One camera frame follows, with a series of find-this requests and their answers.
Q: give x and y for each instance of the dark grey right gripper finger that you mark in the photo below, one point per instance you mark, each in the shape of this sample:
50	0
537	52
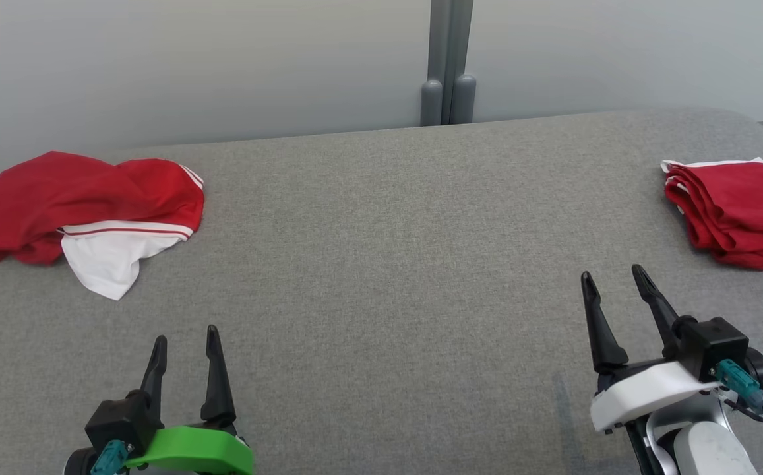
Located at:
661	310
604	340

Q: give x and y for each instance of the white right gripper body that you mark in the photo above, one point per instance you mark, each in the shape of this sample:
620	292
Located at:
645	392

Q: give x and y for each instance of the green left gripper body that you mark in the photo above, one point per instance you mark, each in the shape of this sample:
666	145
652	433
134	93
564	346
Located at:
196	452

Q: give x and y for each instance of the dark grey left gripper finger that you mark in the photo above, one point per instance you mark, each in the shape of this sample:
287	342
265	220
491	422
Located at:
155	376
217	389

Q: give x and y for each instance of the red shorts with white trim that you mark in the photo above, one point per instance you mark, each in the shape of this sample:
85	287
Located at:
737	204

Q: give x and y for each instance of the red and white jersey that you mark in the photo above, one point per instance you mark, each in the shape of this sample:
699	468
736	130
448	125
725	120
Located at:
91	185

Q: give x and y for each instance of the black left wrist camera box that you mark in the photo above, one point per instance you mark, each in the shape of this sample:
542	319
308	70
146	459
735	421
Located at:
117	419

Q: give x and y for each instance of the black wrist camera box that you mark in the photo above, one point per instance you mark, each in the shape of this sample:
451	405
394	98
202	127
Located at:
117	419
714	346

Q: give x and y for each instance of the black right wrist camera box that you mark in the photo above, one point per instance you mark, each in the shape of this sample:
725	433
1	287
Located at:
714	346

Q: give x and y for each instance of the grey partition post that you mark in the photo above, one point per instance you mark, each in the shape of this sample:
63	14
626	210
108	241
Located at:
448	66

